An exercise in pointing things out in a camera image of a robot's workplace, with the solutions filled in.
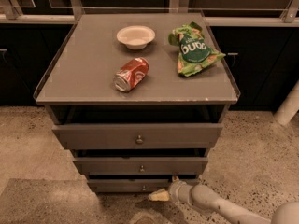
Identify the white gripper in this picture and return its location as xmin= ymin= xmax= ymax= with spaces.
xmin=149 ymin=175 xmax=192 ymax=204

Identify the grey bottom drawer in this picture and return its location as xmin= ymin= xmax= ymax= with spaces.
xmin=87 ymin=179 xmax=171 ymax=193

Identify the grey drawer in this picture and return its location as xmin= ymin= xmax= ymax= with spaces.
xmin=73 ymin=157 xmax=208 ymax=175
xmin=52 ymin=123 xmax=223 ymax=150
xmin=87 ymin=179 xmax=171 ymax=193

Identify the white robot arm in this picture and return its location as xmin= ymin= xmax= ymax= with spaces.
xmin=149 ymin=176 xmax=299 ymax=224

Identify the grey top drawer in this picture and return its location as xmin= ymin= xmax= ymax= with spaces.
xmin=52 ymin=123 xmax=223 ymax=150

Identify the grey middle drawer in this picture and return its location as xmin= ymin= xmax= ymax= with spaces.
xmin=73 ymin=157 xmax=208 ymax=175

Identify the grey drawer cabinet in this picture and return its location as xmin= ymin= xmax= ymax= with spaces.
xmin=35 ymin=13 xmax=239 ymax=184

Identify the crushed red soda can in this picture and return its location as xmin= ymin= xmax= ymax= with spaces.
xmin=113 ymin=57 xmax=150 ymax=92

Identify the green chip bag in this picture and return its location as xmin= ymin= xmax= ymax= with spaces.
xmin=168 ymin=22 xmax=225 ymax=77

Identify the white paper bowl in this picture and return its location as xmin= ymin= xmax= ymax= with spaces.
xmin=117 ymin=25 xmax=155 ymax=50

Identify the white cylindrical post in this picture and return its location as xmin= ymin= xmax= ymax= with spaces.
xmin=274 ymin=81 xmax=299 ymax=126

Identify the dark counter with metal rail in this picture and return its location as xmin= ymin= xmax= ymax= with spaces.
xmin=0 ymin=0 xmax=299 ymax=111

